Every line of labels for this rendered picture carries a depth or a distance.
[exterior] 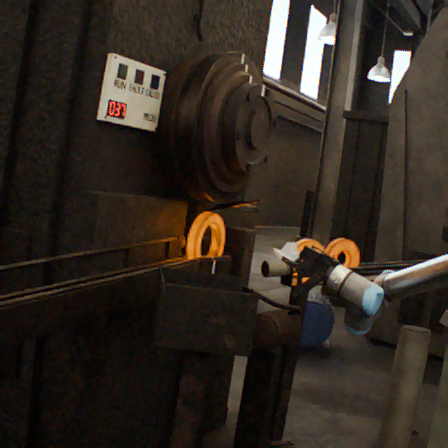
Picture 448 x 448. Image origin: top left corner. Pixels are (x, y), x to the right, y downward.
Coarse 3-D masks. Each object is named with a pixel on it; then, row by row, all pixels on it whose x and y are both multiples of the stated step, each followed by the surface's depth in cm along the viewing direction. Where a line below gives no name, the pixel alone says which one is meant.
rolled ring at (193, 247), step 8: (200, 216) 213; (208, 216) 213; (216, 216) 217; (192, 224) 211; (200, 224) 210; (208, 224) 213; (216, 224) 218; (192, 232) 210; (200, 232) 210; (216, 232) 222; (224, 232) 223; (192, 240) 209; (200, 240) 210; (216, 240) 223; (224, 240) 224; (192, 248) 209; (200, 248) 211; (216, 248) 222; (192, 256) 210; (200, 256) 212
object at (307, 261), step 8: (304, 248) 213; (312, 248) 218; (304, 256) 213; (312, 256) 211; (320, 256) 213; (328, 256) 213; (304, 264) 213; (312, 264) 211; (320, 264) 212; (328, 264) 210; (336, 264) 212; (304, 272) 212; (312, 272) 213; (320, 272) 212; (328, 272) 209
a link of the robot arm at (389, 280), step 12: (420, 264) 201; (432, 264) 193; (444, 264) 187; (384, 276) 217; (396, 276) 209; (408, 276) 203; (420, 276) 197; (432, 276) 192; (444, 276) 188; (384, 288) 214; (396, 288) 209; (408, 288) 204; (420, 288) 200; (432, 288) 197; (384, 300) 216; (396, 300) 215
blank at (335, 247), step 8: (336, 240) 260; (344, 240) 260; (328, 248) 258; (336, 248) 258; (344, 248) 260; (352, 248) 262; (336, 256) 259; (352, 256) 262; (344, 264) 264; (352, 264) 263
